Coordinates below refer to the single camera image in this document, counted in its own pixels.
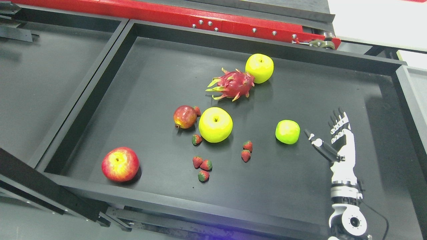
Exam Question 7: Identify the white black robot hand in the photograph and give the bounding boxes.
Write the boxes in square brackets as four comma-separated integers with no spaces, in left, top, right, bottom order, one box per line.
[304,108,357,185]

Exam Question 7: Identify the pink dragon fruit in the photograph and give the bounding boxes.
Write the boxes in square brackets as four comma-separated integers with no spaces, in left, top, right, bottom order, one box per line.
[205,68,255,102]

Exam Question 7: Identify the red pomegranate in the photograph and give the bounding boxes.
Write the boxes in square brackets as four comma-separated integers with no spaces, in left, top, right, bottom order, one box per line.
[173,105,197,129]

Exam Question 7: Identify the large yellow apple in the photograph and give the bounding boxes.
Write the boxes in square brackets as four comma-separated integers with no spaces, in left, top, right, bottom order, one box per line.
[198,107,233,143]

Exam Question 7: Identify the strawberry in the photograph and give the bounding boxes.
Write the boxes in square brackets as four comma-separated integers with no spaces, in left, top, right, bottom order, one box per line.
[191,134,202,146]
[197,170,209,183]
[192,156,204,169]
[241,149,251,163]
[243,140,253,152]
[193,106,201,117]
[200,159,212,171]

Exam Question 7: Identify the red apple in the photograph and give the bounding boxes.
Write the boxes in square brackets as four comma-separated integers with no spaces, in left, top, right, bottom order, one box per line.
[101,146,140,182]

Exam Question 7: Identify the red metal beam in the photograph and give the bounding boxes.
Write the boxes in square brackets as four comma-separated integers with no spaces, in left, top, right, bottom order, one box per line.
[14,0,342,49]

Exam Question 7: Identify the green apple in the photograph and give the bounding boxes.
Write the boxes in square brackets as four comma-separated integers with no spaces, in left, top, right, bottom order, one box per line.
[275,120,301,145]

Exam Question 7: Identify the small yellow apple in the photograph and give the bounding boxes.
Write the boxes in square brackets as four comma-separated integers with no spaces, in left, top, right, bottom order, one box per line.
[245,53,274,84]

